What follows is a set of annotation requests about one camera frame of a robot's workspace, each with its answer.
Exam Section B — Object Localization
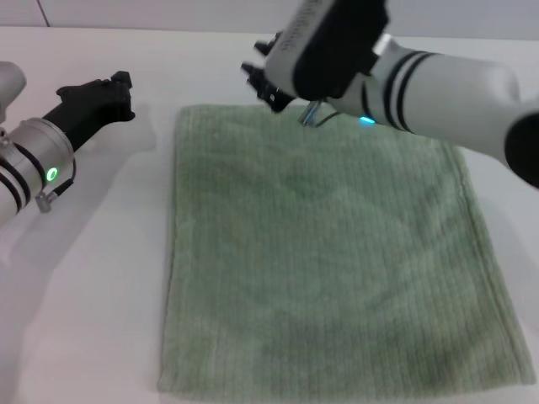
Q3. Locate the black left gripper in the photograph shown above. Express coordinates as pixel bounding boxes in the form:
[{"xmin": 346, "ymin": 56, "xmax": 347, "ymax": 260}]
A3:
[{"xmin": 40, "ymin": 71, "xmax": 137, "ymax": 149}]

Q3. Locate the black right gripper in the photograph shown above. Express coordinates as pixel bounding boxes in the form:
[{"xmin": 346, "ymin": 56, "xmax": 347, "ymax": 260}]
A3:
[{"xmin": 240, "ymin": 31, "xmax": 296, "ymax": 114}]

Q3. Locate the green ribbed towel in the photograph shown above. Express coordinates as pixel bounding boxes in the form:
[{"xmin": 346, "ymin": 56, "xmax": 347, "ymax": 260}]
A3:
[{"xmin": 156, "ymin": 103, "xmax": 532, "ymax": 393}]

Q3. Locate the right wrist camera housing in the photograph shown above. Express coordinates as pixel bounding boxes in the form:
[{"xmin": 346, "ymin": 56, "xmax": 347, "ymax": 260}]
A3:
[{"xmin": 264, "ymin": 0, "xmax": 391, "ymax": 103}]

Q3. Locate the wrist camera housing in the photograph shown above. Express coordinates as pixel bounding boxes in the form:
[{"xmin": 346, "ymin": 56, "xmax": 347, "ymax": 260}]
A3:
[
  {"xmin": 0, "ymin": 61, "xmax": 28, "ymax": 124},
  {"xmin": 264, "ymin": 0, "xmax": 391, "ymax": 103}
]

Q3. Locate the right arm cable with plug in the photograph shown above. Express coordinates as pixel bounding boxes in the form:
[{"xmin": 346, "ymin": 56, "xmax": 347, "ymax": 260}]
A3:
[{"xmin": 297, "ymin": 98, "xmax": 339, "ymax": 129}]

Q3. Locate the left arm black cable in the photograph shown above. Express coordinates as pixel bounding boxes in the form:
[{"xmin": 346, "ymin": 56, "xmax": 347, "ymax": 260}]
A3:
[{"xmin": 35, "ymin": 154, "xmax": 77, "ymax": 214}]

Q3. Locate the left wrist camera housing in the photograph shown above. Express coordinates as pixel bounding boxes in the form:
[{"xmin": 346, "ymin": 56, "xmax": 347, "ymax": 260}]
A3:
[{"xmin": 0, "ymin": 61, "xmax": 28, "ymax": 124}]

